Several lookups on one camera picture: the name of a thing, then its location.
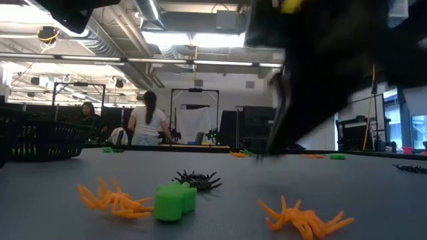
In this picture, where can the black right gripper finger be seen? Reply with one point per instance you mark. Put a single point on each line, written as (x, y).
(282, 90)
(307, 113)

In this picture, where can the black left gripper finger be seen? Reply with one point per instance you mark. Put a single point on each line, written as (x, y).
(90, 4)
(76, 25)

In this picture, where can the background robot arm green light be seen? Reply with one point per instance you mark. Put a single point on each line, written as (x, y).
(212, 134)

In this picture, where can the black background robot arm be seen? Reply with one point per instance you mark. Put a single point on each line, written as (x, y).
(175, 135)

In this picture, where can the black equipment rack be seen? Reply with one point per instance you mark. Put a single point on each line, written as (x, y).
(257, 123)

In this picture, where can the orange plastic spider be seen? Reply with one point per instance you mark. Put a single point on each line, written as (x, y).
(116, 203)
(303, 221)
(313, 156)
(237, 154)

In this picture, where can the black slatted crate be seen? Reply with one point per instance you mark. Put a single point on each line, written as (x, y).
(353, 133)

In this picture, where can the yellow label tag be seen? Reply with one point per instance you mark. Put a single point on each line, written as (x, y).
(291, 6)

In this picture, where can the whiteboard on stand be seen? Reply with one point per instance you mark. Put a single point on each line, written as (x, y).
(362, 110)

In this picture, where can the black tripod stand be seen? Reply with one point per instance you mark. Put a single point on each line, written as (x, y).
(376, 116)

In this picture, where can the black partition panels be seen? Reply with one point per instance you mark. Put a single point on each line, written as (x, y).
(63, 113)
(113, 116)

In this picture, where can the person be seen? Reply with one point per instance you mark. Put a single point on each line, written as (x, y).
(89, 115)
(148, 120)

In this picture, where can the white hanging cloth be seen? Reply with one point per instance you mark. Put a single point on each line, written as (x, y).
(195, 121)

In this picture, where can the red cup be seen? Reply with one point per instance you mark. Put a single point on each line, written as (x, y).
(407, 150)

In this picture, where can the glass window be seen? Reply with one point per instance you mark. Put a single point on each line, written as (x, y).
(418, 130)

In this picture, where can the black plastic mesh basket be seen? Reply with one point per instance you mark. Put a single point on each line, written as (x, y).
(2, 143)
(50, 140)

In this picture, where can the white bag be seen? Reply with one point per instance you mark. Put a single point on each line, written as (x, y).
(118, 136)

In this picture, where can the grey square wall vent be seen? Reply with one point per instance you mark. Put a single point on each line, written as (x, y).
(250, 84)
(198, 83)

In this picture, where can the black frame stand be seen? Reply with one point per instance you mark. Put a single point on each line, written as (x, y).
(195, 89)
(80, 84)

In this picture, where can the silver round ventilation duct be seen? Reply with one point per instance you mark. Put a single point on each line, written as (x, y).
(150, 13)

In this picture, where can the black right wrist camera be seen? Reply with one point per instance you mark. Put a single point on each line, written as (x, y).
(263, 23)

